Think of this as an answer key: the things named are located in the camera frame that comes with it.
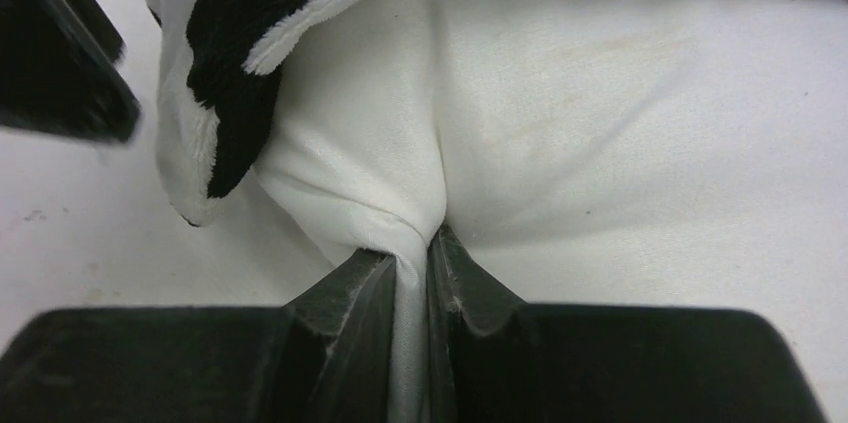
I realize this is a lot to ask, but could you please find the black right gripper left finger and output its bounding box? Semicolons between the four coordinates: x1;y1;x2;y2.
1;250;396;422

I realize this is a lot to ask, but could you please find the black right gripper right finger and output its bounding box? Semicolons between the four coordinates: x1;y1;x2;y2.
427;227;825;422

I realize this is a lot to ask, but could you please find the black white striped pillowcase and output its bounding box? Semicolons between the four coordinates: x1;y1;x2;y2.
138;0;848;228

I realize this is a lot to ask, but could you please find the white pillow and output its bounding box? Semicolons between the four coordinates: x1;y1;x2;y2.
254;0;847;422

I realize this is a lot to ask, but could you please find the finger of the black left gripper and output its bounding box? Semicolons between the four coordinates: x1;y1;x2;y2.
1;0;141;145

